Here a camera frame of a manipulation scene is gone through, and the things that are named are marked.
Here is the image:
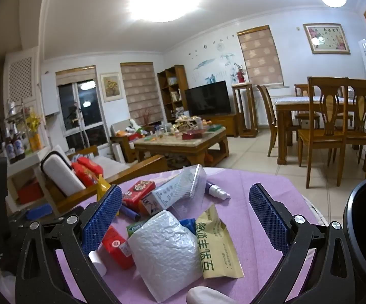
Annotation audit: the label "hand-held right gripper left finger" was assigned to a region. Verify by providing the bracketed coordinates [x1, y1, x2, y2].
[15, 184, 123, 304]

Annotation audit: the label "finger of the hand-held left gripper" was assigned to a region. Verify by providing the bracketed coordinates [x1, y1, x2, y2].
[8, 203, 55, 229]

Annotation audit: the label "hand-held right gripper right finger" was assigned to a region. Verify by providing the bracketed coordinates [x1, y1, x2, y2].
[249, 183, 356, 304]

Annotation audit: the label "purple tube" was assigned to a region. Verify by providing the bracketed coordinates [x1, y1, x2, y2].
[119, 203, 141, 221]

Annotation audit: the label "orange red carton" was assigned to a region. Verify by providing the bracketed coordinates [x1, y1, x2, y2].
[101, 225, 135, 270]

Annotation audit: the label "white cardboard box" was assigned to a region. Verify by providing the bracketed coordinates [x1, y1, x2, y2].
[139, 177, 184, 216]

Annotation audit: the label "black trash bin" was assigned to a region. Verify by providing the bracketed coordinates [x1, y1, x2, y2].
[343, 177, 366, 298]

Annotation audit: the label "yellow packet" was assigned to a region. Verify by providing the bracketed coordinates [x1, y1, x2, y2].
[96, 174, 111, 201]

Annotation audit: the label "green gum packet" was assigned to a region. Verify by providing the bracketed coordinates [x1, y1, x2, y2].
[126, 220, 153, 236]

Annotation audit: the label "red printed box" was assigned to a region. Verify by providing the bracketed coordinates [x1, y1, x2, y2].
[122, 180, 156, 208]

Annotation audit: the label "white sofa cushion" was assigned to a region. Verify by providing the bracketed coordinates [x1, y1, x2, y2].
[40, 152, 85, 197]

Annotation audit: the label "red patterned cushion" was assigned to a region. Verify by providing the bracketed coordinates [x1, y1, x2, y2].
[72, 157, 104, 187]

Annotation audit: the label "brown beer bottle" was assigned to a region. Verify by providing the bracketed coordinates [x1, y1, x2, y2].
[14, 127, 25, 161]
[5, 128, 16, 164]

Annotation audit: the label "white cylinder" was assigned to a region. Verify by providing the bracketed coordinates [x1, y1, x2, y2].
[88, 250, 108, 276]

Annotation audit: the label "wooden sofa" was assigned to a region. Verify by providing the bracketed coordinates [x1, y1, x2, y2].
[37, 146, 168, 214]

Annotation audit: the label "beige snack packet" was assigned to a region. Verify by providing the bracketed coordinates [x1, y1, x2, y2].
[196, 203, 245, 280]

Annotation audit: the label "white bubble mailer bag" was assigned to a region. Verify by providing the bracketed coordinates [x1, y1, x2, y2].
[128, 210, 204, 303]

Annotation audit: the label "wooden armchair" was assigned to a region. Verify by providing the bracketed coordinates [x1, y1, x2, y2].
[110, 119, 149, 163]

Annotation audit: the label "blue wrapper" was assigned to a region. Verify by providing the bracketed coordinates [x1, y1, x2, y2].
[179, 217, 198, 236]

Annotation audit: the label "yellow flowers in vase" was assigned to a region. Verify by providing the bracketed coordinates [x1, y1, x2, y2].
[26, 112, 43, 151]

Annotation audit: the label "clear plastic container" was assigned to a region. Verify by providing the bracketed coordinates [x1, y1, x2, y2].
[170, 164, 217, 219]

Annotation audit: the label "white rounded object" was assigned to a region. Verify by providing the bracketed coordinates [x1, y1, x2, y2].
[186, 286, 236, 304]

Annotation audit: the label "wooden dining chair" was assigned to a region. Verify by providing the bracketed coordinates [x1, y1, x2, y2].
[344, 78, 366, 179]
[257, 84, 300, 157]
[294, 84, 321, 140]
[298, 77, 350, 187]

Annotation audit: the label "white framed window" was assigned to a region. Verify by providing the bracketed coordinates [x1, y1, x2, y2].
[57, 81, 108, 149]

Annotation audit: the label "wooden television stand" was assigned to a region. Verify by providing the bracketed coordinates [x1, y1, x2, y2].
[202, 113, 239, 137]

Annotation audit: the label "wooden coffee table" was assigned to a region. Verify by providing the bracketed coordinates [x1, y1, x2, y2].
[134, 127, 229, 168]

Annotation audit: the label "wooden dining table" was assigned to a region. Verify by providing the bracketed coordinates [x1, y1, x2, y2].
[274, 96, 366, 165]

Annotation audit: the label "white lattice cabinet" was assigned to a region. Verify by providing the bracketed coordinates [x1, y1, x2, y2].
[4, 52, 41, 108]

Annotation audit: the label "sunflower painting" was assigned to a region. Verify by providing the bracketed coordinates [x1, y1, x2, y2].
[100, 72, 124, 103]

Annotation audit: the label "beige patterned window blind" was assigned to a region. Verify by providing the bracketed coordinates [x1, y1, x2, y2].
[237, 25, 285, 87]
[120, 62, 163, 121]

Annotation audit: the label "tall wooden stand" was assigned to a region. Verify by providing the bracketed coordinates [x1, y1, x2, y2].
[231, 82, 259, 138]

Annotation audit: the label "black television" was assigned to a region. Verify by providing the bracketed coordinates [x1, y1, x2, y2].
[185, 81, 232, 118]

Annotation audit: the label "rolled beige window blind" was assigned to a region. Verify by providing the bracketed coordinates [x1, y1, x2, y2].
[55, 66, 97, 84]

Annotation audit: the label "wooden bookshelf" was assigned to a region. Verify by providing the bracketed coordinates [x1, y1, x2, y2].
[157, 65, 190, 124]

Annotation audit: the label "framed floral picture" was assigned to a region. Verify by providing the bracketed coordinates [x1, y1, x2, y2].
[302, 23, 351, 55]

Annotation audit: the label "white wall boiler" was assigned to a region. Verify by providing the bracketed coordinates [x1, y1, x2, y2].
[41, 71, 60, 116]

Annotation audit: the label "blue wall decal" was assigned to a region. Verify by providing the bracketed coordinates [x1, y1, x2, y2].
[188, 35, 238, 83]

